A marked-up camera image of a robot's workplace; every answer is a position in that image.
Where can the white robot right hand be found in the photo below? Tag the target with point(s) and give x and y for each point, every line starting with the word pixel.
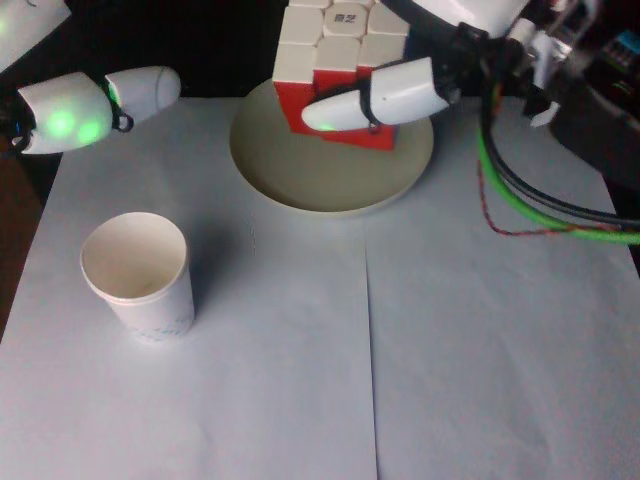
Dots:
pixel 400 92

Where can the white paper sheet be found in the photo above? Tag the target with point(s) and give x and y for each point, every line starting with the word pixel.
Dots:
pixel 200 400
pixel 500 350

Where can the Rubik's cube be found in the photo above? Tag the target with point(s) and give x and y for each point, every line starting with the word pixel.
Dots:
pixel 320 45

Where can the white paper plate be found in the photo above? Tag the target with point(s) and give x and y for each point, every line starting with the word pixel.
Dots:
pixel 310 175

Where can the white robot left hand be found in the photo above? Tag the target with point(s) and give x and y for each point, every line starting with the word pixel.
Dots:
pixel 65 110

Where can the white paper cup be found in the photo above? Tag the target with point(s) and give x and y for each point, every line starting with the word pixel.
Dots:
pixel 160 310

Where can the black device housing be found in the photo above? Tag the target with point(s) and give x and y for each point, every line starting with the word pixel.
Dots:
pixel 615 140

